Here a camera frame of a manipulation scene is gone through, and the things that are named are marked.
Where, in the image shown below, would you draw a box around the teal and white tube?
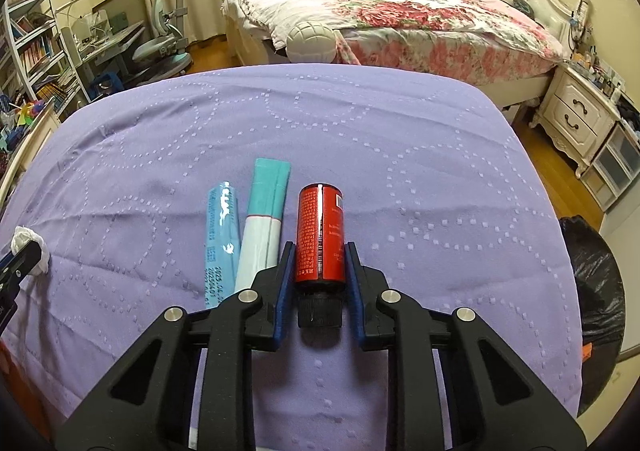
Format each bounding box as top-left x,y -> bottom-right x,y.
232,158 -> 292,292

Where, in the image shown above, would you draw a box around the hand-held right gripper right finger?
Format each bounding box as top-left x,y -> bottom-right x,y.
345,241 -> 587,451

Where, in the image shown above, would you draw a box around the pink floral quilt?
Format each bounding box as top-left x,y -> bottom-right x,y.
222,0 -> 563,82

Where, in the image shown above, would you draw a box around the clear plastic drawer unit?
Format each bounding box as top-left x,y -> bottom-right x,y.
582,124 -> 640,212

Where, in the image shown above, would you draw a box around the grey study desk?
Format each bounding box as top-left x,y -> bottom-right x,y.
55,6 -> 146,97

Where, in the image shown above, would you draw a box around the black trash bag bin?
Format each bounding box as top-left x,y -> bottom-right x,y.
557,215 -> 626,419

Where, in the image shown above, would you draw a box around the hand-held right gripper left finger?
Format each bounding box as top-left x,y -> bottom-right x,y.
55,241 -> 297,451

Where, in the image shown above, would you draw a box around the light blue packet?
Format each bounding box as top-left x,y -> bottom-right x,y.
202,180 -> 245,309

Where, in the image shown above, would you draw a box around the white ball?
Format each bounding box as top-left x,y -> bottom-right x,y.
286,21 -> 337,64

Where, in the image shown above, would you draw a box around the grey desk chair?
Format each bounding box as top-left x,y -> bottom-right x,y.
132,0 -> 193,77

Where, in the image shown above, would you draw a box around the purple dotted bedspread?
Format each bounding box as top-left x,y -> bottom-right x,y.
0,62 -> 586,451

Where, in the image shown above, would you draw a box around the bottles on nightstand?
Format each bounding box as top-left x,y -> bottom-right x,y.
570,46 -> 626,97

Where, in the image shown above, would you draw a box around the blue plastic stool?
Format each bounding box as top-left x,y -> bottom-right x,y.
92,74 -> 123,94

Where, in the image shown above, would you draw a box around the colourful pinwheel toy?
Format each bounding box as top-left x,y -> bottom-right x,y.
0,101 -> 46,152

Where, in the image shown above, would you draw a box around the white tissue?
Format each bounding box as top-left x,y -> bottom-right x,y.
11,226 -> 51,277

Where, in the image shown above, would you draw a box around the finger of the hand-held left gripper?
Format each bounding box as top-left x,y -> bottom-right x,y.
0,240 -> 42,288

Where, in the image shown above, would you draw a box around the white bookshelf with books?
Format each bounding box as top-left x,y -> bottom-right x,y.
0,0 -> 91,132

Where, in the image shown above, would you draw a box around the red bottle with black cap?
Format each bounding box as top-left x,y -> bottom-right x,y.
292,184 -> 347,329

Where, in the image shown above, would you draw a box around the white nightstand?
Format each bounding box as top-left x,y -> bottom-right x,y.
530,62 -> 621,179

